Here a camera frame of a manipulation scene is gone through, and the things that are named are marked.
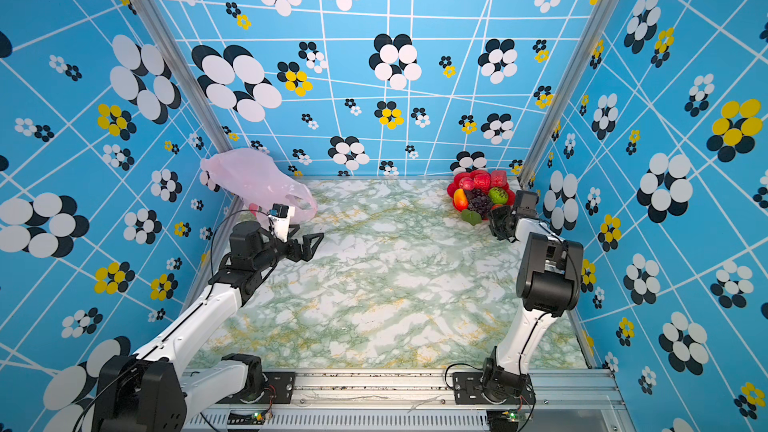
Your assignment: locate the red strawberry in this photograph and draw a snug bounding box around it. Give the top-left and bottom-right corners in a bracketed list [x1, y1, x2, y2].
[472, 171, 492, 193]

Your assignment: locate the yellow red mango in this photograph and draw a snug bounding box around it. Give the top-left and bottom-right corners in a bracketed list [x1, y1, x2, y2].
[452, 188, 469, 212]

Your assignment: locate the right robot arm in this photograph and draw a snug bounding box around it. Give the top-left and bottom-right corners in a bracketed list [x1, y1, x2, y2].
[482, 205, 584, 403]

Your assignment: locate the left aluminium corner post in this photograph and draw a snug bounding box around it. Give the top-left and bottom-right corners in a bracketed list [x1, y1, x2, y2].
[131, 0, 233, 153]

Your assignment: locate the green custard apple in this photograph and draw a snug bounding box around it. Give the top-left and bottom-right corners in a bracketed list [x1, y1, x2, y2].
[488, 187, 509, 205]

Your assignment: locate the red flower-shaped plate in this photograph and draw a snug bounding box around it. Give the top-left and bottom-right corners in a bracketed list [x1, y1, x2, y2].
[446, 170, 516, 220]

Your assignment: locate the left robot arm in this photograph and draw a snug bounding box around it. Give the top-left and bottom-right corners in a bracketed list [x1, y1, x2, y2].
[74, 217, 324, 431]

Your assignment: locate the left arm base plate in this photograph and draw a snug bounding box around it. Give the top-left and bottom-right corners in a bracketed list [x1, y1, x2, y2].
[218, 371, 297, 405]

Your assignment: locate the red dragon fruit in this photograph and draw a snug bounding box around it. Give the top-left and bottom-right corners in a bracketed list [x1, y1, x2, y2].
[490, 170, 508, 188]

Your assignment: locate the pink red apple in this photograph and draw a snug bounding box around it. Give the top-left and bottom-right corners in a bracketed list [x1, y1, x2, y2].
[458, 176, 477, 191]

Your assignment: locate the aluminium corner post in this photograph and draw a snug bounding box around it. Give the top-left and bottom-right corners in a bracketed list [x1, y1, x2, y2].
[519, 0, 620, 190]
[131, 0, 233, 153]

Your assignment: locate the dark purple grape bunch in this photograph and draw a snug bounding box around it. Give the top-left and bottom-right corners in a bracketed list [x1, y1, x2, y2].
[466, 188, 493, 218]

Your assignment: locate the aluminium front rail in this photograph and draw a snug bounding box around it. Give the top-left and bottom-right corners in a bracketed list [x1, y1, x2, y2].
[180, 366, 636, 431]

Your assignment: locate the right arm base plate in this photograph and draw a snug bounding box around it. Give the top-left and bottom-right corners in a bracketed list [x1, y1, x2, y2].
[449, 372, 537, 407]

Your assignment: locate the pink plastic bag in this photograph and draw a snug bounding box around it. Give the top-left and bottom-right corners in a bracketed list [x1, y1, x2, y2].
[201, 148, 317, 224]

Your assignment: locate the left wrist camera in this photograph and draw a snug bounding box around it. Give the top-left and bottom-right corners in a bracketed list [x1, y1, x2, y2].
[268, 203, 295, 242]

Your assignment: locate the right aluminium corner post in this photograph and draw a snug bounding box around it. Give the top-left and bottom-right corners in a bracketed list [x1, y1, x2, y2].
[519, 0, 620, 190]

